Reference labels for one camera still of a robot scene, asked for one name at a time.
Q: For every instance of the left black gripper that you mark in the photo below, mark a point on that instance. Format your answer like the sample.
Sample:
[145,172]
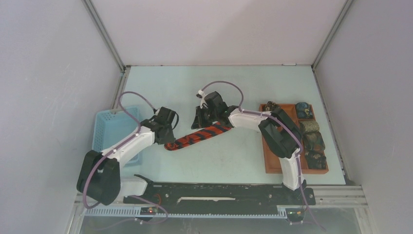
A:
[170,138]

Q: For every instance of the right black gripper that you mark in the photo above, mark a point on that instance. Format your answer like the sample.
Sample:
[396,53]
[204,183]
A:
[199,122]

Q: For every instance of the orange navy striped tie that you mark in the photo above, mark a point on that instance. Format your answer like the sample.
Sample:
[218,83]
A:
[198,136]

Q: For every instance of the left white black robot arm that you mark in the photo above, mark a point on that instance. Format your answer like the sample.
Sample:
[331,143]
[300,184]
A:
[100,174]

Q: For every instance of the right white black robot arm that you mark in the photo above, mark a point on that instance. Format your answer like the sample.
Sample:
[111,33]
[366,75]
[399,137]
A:
[281,134]

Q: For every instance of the light blue plastic basket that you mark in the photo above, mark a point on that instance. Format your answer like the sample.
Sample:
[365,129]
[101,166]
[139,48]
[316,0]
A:
[110,127]

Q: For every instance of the brown floral rolled tie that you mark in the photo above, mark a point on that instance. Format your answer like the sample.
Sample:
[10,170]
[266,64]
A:
[270,106]

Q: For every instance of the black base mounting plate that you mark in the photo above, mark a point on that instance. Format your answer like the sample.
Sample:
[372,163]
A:
[229,199]

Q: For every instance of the brown wooden divided tray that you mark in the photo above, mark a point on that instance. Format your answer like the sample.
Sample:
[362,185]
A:
[272,162]

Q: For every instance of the blue patterned rolled tie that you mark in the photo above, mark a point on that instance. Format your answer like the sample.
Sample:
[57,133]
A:
[304,110]

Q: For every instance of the gold patterned rolled tie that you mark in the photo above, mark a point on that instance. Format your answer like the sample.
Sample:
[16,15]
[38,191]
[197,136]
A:
[309,126]

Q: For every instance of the dark green rolled tie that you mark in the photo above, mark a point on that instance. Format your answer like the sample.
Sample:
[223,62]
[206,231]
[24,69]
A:
[313,142]

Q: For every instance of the dark floral rolled tie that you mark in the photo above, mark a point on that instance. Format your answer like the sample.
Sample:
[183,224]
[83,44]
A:
[316,160]

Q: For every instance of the white slotted cable duct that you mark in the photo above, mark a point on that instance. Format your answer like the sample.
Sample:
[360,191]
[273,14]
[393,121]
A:
[140,212]

